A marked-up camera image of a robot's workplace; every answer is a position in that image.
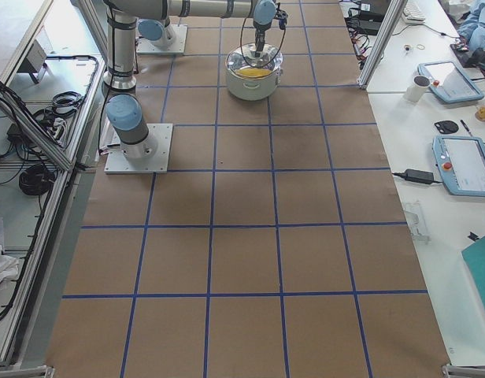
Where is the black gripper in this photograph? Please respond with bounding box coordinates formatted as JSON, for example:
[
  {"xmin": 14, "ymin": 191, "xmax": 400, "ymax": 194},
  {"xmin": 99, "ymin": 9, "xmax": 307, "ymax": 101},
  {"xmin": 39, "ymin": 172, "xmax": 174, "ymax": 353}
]
[{"xmin": 254, "ymin": 25, "xmax": 267, "ymax": 56}]

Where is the glass pot lid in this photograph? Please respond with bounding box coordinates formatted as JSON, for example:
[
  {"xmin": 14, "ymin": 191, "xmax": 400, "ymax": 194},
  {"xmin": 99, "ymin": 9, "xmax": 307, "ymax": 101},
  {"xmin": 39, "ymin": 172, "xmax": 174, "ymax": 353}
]
[{"xmin": 225, "ymin": 43, "xmax": 283, "ymax": 77}]

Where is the pale green cooking pot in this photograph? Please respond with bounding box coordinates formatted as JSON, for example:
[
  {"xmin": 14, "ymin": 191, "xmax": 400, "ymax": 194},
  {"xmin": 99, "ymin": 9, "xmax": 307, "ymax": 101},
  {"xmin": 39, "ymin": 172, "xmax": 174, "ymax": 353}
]
[{"xmin": 225, "ymin": 65, "xmax": 283, "ymax": 101}]

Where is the black power brick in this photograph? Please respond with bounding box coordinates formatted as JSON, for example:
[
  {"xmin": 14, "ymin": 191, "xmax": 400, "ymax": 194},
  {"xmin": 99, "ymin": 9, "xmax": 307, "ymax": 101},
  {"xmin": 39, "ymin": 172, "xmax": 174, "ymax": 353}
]
[{"xmin": 355, "ymin": 20, "xmax": 382, "ymax": 35}]

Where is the white mug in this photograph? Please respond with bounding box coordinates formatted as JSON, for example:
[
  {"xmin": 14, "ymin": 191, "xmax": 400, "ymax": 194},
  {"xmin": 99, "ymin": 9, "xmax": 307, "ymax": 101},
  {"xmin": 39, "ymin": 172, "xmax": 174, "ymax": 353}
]
[{"xmin": 403, "ymin": 75, "xmax": 431, "ymax": 103}]

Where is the blue teach pendant far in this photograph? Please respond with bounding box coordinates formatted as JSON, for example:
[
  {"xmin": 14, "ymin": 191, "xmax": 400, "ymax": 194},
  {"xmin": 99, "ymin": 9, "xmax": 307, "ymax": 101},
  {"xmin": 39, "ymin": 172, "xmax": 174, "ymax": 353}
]
[{"xmin": 417, "ymin": 61, "xmax": 484, "ymax": 104}]

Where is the blue teach pendant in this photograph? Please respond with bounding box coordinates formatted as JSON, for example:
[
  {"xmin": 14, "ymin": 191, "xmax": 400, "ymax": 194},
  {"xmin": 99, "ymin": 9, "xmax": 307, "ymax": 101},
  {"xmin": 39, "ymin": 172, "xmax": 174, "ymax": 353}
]
[
  {"xmin": 432, "ymin": 135, "xmax": 485, "ymax": 197},
  {"xmin": 417, "ymin": 61, "xmax": 484, "ymax": 104}
]

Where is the black computer mouse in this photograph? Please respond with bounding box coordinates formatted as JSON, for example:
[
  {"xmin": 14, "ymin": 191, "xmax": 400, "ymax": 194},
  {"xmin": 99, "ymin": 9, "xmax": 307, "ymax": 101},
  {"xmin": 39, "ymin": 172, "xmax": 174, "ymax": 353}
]
[{"xmin": 434, "ymin": 120, "xmax": 459, "ymax": 135}]

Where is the black power adapter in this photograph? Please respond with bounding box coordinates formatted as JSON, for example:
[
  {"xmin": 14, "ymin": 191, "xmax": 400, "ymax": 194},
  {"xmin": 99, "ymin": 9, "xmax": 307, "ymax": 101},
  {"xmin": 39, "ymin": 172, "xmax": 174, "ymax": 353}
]
[{"xmin": 403, "ymin": 169, "xmax": 435, "ymax": 185}]

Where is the white power strip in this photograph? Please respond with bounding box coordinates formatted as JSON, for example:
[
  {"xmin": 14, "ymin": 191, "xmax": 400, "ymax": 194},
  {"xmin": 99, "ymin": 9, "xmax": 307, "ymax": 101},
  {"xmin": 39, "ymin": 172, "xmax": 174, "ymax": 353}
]
[{"xmin": 46, "ymin": 117, "xmax": 68, "ymax": 140}]

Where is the clear plastic holder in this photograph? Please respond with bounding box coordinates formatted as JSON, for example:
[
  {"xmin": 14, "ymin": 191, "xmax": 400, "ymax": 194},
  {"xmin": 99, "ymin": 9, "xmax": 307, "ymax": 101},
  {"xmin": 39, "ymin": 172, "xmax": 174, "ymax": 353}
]
[{"xmin": 402, "ymin": 201, "xmax": 431, "ymax": 244}]

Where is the blue teach pendant near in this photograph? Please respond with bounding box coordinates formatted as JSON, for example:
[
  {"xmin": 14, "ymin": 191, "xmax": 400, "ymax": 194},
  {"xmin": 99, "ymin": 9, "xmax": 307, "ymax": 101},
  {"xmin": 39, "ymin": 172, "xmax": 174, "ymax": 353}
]
[{"xmin": 432, "ymin": 135, "xmax": 485, "ymax": 197}]

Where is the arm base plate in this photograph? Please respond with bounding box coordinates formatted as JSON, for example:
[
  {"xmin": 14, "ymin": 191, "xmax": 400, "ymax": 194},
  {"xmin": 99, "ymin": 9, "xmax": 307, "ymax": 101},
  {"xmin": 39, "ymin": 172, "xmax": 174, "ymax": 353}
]
[
  {"xmin": 136, "ymin": 24, "xmax": 188, "ymax": 56},
  {"xmin": 104, "ymin": 124, "xmax": 173, "ymax": 174}
]

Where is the aluminium frame post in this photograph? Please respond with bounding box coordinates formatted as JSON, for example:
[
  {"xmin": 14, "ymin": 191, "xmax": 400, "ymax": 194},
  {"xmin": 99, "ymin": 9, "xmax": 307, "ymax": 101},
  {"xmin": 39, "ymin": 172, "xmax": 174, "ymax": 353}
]
[{"xmin": 357, "ymin": 0, "xmax": 406, "ymax": 90}]

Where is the black coiled cable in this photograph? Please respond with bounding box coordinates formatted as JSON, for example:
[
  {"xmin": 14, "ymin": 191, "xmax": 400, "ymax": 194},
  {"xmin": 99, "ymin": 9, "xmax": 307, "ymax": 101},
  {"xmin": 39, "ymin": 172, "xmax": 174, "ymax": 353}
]
[{"xmin": 18, "ymin": 163, "xmax": 57, "ymax": 197}]

